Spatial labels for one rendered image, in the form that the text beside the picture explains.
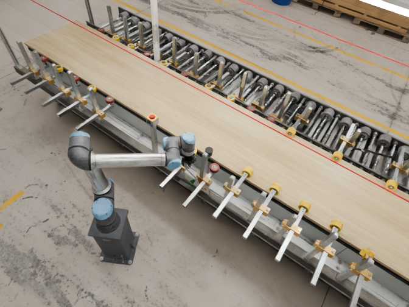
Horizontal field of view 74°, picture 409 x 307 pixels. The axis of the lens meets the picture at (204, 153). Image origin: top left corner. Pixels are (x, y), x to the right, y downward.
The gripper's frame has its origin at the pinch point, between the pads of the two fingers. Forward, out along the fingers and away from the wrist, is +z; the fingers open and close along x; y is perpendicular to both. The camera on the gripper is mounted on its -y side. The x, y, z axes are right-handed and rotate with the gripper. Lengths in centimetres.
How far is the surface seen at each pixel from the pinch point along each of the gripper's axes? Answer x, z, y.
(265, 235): 4, 31, 78
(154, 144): 6.2, 8.2, -37.3
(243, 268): -5, 100, 78
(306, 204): 29, 2, 91
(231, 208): 7, 30, 44
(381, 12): 593, 63, 57
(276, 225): 21, 38, 82
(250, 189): 28, 23, 49
